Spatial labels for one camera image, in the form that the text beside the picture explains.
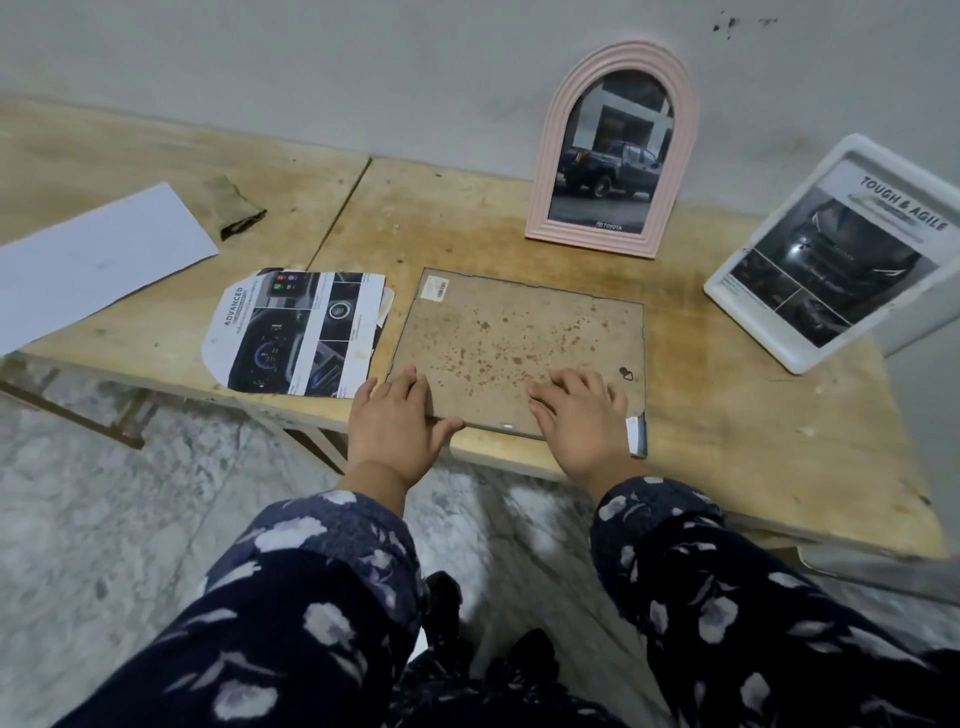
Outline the grey picture frame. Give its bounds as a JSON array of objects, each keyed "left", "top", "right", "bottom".
[{"left": 384, "top": 266, "right": 649, "bottom": 460}]

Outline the person's right foot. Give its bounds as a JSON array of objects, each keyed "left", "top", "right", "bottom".
[{"left": 487, "top": 628, "right": 561, "bottom": 688}]

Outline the arched car dashboard print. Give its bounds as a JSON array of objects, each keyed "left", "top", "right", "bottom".
[{"left": 200, "top": 268, "right": 388, "bottom": 400}]

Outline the pink arched picture frame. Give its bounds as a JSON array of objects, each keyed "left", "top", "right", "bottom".
[{"left": 524, "top": 41, "right": 701, "bottom": 260}]

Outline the person's left foot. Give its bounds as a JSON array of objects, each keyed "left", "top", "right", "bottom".
[{"left": 423, "top": 571, "right": 464, "bottom": 646}]

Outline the white picture frame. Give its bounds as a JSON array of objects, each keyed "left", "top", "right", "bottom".
[{"left": 703, "top": 133, "right": 960, "bottom": 376}]

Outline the white logo print sheet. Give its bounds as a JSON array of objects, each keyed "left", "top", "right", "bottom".
[{"left": 0, "top": 182, "right": 220, "bottom": 358}]

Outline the person's left forearm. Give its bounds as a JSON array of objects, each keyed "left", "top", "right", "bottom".
[{"left": 52, "top": 464, "right": 429, "bottom": 728}]

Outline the person's right forearm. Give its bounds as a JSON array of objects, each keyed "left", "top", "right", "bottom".
[{"left": 588, "top": 468, "right": 960, "bottom": 728}]

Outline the brown wiping cloth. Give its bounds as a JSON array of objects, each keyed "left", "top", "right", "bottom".
[{"left": 200, "top": 174, "right": 268, "bottom": 243}]

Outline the person's foot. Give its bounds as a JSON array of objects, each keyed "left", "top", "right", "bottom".
[
  {"left": 423, "top": 571, "right": 464, "bottom": 646},
  {"left": 487, "top": 628, "right": 561, "bottom": 688}
]

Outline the person's dark floral dress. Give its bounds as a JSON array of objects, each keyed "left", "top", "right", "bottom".
[{"left": 382, "top": 648, "right": 631, "bottom": 728}]

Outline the person's left hand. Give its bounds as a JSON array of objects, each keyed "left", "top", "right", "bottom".
[{"left": 346, "top": 365, "right": 466, "bottom": 493}]

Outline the person's right hand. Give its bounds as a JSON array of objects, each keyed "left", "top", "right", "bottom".
[{"left": 524, "top": 367, "right": 639, "bottom": 487}]

